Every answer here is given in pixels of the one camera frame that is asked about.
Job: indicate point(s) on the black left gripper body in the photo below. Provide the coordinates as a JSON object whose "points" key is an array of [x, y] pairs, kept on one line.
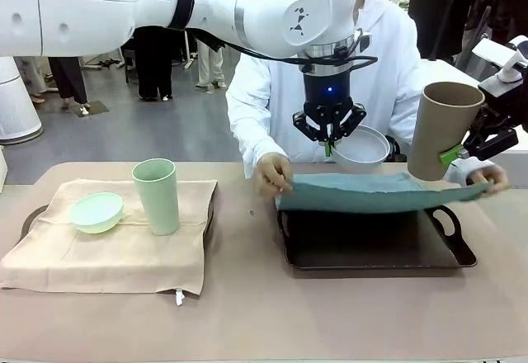
{"points": [[328, 88]]}

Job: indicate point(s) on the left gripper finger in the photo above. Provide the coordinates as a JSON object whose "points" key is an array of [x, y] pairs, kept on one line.
{"points": [[313, 125], [348, 119]]}

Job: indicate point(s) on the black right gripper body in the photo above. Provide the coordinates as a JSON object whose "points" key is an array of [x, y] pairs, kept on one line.
{"points": [[509, 105]]}

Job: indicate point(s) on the white bowl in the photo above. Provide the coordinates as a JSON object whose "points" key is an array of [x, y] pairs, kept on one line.
{"points": [[363, 156]]}

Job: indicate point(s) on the brown tall cup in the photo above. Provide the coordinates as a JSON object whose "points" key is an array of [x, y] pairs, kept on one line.
{"points": [[437, 132]]}

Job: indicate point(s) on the teal cloth mat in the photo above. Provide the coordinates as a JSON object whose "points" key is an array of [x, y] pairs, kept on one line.
{"points": [[371, 196]]}

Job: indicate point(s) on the pale green tall cup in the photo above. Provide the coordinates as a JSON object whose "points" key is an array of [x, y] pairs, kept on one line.
{"points": [[154, 198]]}

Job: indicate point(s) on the pale green bowl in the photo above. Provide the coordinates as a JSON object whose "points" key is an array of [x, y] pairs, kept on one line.
{"points": [[99, 218]]}

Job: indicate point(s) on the person's right forearm white sleeve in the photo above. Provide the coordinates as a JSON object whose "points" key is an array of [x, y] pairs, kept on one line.
{"points": [[260, 148]]}

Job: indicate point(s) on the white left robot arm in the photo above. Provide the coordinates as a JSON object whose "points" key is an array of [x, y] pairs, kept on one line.
{"points": [[123, 4]]}

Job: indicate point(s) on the person's left forearm white sleeve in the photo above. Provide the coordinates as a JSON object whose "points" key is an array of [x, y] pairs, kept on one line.
{"points": [[466, 166]]}

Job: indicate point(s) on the beige cloth mat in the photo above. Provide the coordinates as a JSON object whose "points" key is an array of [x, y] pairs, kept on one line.
{"points": [[103, 264]]}

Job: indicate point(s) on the brown tray with cloth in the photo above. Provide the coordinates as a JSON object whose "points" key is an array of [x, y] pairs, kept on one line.
{"points": [[29, 222]]}

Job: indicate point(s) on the person's left hand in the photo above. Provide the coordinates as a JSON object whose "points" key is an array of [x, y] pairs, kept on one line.
{"points": [[493, 177]]}

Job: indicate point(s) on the person's right hand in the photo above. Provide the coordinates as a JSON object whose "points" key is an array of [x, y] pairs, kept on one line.
{"points": [[272, 175]]}

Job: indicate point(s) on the black chair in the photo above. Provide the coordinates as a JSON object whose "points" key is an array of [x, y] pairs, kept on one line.
{"points": [[394, 148]]}

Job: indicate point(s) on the person in white hoodie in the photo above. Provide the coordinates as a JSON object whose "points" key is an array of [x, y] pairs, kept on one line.
{"points": [[383, 49]]}

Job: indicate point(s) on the person with white trousers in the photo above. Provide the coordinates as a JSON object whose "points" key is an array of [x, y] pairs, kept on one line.
{"points": [[210, 66]]}

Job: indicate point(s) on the person in dark clothes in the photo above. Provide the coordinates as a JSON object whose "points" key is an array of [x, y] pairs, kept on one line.
{"points": [[437, 8]]}

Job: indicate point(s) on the person in blue plaid shirt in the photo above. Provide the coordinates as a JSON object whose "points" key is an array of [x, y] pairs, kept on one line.
{"points": [[152, 70]]}

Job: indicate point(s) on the black tripod stand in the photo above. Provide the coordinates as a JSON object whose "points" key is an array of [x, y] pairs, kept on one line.
{"points": [[108, 64]]}

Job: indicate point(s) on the grey floor plate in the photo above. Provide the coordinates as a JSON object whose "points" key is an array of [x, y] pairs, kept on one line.
{"points": [[92, 108]]}

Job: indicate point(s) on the person in red plaid shirt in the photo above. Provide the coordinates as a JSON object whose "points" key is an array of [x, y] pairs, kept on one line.
{"points": [[68, 78]]}

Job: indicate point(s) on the person in white clothes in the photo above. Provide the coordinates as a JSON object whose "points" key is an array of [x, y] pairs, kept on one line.
{"points": [[35, 78]]}

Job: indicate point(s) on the white round air purifier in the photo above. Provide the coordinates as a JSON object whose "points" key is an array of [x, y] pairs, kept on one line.
{"points": [[16, 111]]}

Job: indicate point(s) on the white box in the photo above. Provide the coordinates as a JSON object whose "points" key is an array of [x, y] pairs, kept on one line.
{"points": [[2, 173]]}

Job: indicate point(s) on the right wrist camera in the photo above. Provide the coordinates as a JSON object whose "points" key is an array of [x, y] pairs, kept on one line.
{"points": [[495, 55]]}

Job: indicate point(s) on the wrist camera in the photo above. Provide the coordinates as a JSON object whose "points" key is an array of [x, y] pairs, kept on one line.
{"points": [[495, 55], [365, 41]]}

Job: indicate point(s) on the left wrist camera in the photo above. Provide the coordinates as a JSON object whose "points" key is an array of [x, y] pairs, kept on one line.
{"points": [[365, 41]]}

